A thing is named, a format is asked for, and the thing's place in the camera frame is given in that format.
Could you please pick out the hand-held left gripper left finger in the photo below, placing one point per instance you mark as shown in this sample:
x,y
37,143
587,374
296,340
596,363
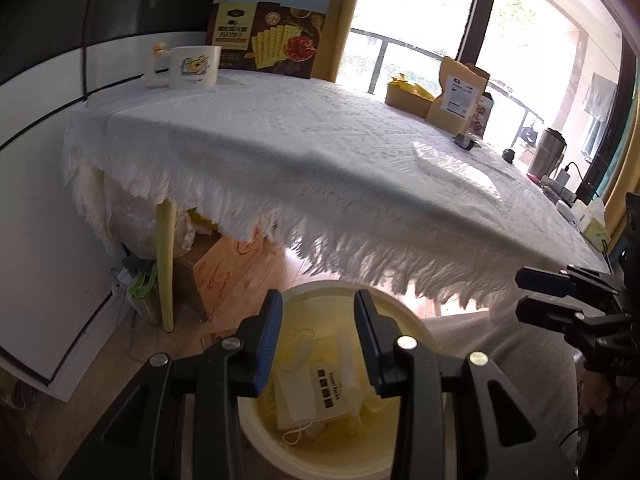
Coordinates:
x,y
267,345

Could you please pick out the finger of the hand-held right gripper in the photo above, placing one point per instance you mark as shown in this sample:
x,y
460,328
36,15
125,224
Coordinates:
x,y
545,280
545,310

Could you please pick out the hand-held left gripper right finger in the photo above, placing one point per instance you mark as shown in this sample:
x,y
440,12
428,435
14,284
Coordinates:
x,y
372,345

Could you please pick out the cream round trash bin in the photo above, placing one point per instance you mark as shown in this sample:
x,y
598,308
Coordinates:
x,y
325,295

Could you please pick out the person's right hand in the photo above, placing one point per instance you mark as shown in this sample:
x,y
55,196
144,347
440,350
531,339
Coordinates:
x,y
597,392

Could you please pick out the person's grey trouser leg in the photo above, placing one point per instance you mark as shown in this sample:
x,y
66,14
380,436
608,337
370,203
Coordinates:
x,y
500,340

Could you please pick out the yellow tissue box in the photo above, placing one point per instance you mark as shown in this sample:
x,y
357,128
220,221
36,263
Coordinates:
x,y
596,225

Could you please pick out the white round device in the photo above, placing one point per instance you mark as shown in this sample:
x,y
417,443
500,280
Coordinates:
x,y
566,210

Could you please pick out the cardboard box red print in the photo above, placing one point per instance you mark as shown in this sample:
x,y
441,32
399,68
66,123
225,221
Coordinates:
x,y
220,270

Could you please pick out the pile of small packets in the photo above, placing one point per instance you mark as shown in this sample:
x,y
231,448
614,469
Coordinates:
x,y
552,190

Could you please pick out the red small object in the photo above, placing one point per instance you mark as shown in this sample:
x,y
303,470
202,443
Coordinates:
x,y
532,178

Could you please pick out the black charger block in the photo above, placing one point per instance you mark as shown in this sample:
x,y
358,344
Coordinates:
x,y
585,185

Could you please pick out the yellow table leg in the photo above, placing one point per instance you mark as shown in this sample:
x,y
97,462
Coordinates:
x,y
165,270

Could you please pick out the stainless steel tumbler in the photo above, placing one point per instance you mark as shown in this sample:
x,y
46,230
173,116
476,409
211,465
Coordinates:
x,y
547,152

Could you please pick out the small dark round ornament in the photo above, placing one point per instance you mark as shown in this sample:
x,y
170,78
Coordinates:
x,y
509,155

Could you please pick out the green bag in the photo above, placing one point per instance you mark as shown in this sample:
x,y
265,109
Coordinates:
x,y
142,282

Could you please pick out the hanging laundry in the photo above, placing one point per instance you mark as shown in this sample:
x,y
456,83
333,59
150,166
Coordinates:
x,y
597,110

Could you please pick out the small picture printed box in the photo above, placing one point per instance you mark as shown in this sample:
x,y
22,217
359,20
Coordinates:
x,y
481,115

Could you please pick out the white plastic sack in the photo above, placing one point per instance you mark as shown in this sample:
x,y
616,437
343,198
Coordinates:
x,y
140,220

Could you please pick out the kraft paper pouch white label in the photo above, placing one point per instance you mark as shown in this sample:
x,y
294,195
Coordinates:
x,y
457,97

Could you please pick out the open cardboard box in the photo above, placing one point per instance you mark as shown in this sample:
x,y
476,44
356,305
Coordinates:
x,y
407,102

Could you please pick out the yellow snack packets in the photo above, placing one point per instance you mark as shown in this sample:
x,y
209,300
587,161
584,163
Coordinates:
x,y
412,87

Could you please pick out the balcony railing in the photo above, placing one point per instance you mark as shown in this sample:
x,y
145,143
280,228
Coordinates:
x,y
400,55

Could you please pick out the white cartoon mug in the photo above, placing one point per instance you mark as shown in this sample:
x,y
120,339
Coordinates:
x,y
192,67

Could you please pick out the small white figure mug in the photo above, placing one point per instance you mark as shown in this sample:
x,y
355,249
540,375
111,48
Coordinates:
x,y
156,65

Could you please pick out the brown cracker box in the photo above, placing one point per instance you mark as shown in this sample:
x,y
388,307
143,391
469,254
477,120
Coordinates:
x,y
272,35

